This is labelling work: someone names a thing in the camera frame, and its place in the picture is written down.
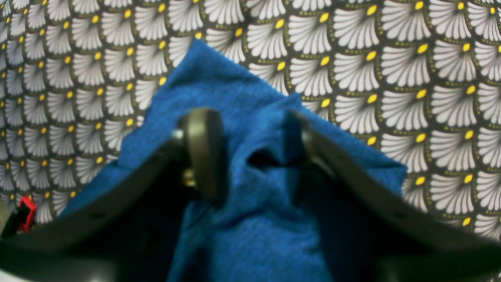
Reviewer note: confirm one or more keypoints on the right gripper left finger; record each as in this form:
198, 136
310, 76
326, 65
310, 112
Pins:
130, 233

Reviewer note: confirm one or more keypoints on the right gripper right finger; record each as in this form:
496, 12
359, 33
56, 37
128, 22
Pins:
391, 227

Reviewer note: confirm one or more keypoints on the blue long-sleeve T-shirt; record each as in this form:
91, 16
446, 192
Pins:
259, 234

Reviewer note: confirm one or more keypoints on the red clamp on table edge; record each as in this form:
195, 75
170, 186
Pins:
20, 220

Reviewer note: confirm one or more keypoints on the fan-patterned tablecloth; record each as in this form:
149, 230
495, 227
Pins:
417, 79

